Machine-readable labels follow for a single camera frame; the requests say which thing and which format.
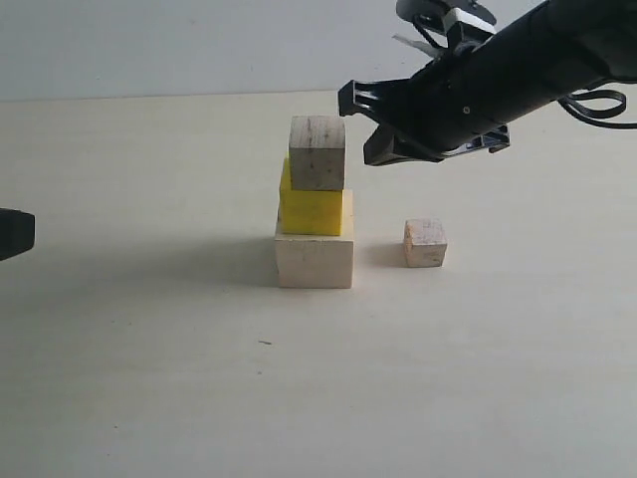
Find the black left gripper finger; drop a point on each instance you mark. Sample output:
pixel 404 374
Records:
pixel 17 232

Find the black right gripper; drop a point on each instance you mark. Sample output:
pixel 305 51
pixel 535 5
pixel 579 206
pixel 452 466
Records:
pixel 425 117

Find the medium grey wooden cube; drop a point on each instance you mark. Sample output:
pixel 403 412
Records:
pixel 317 153

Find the yellow cube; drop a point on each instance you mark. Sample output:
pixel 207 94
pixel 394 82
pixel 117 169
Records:
pixel 308 212

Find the large pale wooden cube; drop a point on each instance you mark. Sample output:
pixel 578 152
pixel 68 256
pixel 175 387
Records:
pixel 314 261

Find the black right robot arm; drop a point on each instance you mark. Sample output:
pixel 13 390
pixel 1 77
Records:
pixel 480 78

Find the small pale wooden cube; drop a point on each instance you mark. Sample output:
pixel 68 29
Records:
pixel 425 243

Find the white tape scrap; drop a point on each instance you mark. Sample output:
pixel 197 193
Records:
pixel 413 42

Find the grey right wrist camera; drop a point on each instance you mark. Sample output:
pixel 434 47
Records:
pixel 448 24

